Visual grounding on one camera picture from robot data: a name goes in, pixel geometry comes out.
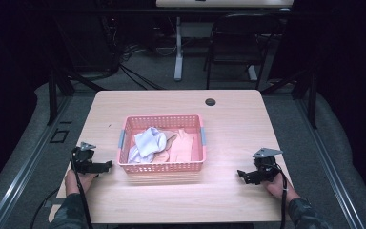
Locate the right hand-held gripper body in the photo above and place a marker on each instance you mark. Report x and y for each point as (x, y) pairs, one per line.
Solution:
(264, 163)

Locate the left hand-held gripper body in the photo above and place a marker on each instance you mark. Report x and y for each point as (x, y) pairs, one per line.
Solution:
(83, 157)

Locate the white sock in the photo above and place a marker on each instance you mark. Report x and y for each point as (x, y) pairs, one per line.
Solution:
(147, 145)

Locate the pink plastic basket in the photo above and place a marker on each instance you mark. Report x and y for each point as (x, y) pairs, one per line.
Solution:
(162, 143)

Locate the pink sock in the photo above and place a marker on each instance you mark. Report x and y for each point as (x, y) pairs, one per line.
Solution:
(178, 148)

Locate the person's left hand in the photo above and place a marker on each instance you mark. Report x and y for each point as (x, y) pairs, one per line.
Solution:
(77, 182)

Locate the person's right hand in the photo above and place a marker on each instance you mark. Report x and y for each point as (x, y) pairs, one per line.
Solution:
(278, 187)

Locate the black folding chair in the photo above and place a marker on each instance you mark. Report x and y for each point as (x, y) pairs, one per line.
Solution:
(239, 47)

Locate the white desk with metal legs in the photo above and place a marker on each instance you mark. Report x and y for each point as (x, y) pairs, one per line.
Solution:
(209, 28)

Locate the black metal frame stand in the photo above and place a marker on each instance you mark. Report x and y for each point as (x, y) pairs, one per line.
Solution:
(66, 79)
(298, 89)

